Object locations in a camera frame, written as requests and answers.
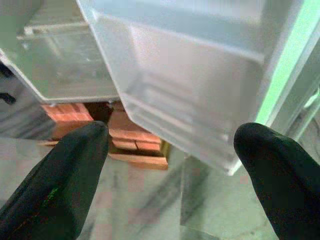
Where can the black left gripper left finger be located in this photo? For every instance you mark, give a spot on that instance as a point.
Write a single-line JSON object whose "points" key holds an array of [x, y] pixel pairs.
{"points": [[55, 185]]}

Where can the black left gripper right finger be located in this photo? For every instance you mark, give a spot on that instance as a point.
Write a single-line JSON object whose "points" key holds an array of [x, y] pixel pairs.
{"points": [[282, 180]]}

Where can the red brick fridge base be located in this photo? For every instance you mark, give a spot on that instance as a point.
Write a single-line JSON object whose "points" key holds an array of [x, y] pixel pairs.
{"points": [[135, 142]]}

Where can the white fridge body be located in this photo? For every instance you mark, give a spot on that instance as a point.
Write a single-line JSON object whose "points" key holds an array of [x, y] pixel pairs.
{"points": [[62, 62]]}

